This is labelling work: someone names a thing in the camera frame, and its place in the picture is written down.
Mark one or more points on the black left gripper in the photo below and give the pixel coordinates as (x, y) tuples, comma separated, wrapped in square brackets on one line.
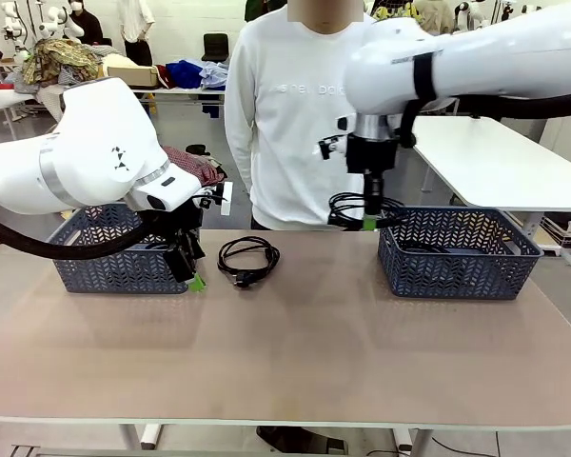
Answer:
[(176, 221)]

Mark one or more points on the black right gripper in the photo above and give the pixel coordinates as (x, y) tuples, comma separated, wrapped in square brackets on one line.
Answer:
[(371, 154)]

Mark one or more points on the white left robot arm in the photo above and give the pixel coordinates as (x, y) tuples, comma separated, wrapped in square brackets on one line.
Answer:
[(100, 143)]

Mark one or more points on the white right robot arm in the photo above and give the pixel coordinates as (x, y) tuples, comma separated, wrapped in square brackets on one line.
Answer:
[(480, 62)]

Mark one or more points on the grey-blue plastic basket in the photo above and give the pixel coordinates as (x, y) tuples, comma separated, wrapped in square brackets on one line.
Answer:
[(104, 271), (457, 276)]

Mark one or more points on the red plaid cloth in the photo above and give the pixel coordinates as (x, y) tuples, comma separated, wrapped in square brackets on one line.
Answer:
[(190, 164)]

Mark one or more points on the person in white sweatshirt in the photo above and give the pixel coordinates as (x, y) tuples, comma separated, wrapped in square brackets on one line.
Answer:
[(285, 143)]

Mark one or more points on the long white background table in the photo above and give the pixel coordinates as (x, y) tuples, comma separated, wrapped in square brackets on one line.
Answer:
[(181, 90)]

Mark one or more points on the blue cloth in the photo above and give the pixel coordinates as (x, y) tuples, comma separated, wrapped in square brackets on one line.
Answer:
[(188, 71)]

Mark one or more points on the flat cardboard box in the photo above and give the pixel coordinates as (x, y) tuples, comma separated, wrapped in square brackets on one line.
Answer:
[(133, 76)]

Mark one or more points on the white cabinet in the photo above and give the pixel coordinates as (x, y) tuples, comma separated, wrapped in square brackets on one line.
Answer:
[(566, 138)]

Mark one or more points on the black object under table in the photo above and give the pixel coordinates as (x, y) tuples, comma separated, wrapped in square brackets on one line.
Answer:
[(285, 435)]

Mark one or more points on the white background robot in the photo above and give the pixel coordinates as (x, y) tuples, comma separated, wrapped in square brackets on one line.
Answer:
[(52, 26), (12, 14), (466, 12)]

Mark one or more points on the black office chair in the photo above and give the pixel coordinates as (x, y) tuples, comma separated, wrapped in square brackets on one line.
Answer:
[(216, 45)]

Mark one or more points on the pile of patterned clothes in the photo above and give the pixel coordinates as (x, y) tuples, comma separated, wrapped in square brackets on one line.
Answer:
[(62, 57)]

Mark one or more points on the background person in light shirt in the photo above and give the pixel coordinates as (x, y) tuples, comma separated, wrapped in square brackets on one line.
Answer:
[(135, 24)]

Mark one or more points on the background person in dark jacket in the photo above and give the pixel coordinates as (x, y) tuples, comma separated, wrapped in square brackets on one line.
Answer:
[(85, 26)]

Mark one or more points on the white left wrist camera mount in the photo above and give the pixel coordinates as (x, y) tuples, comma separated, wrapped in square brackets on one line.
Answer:
[(221, 197)]

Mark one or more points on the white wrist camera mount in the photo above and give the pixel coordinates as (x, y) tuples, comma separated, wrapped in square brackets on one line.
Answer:
[(333, 143), (221, 197)]

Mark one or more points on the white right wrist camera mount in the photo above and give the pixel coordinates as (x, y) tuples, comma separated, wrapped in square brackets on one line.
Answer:
[(333, 143)]

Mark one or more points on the white table frame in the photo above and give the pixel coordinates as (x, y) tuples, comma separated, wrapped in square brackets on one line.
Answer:
[(147, 435)]

